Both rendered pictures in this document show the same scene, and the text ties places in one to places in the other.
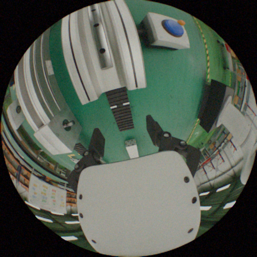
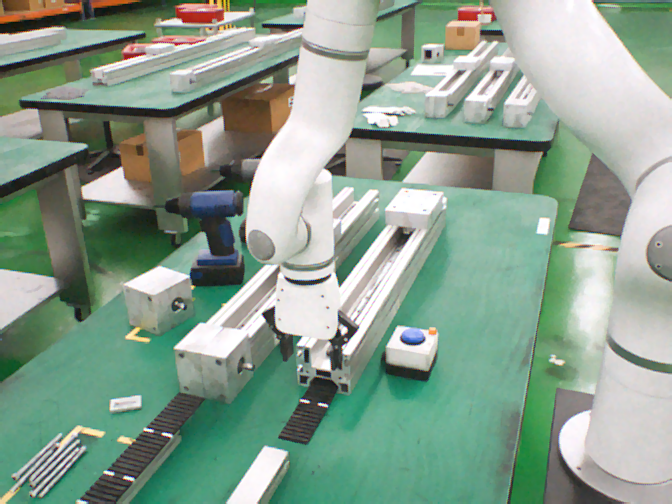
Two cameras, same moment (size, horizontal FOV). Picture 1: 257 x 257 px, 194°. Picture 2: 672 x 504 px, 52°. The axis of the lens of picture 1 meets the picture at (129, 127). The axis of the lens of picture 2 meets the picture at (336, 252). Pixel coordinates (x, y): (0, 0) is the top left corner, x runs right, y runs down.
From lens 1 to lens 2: 1.17 m
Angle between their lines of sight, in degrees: 104
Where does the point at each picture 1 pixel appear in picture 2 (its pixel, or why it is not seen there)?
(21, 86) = (247, 302)
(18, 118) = (165, 302)
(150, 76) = (374, 397)
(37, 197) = not seen: outside the picture
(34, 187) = not seen: outside the picture
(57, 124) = (245, 348)
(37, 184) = not seen: outside the picture
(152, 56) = (388, 382)
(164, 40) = (392, 348)
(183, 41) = (420, 348)
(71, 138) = (232, 365)
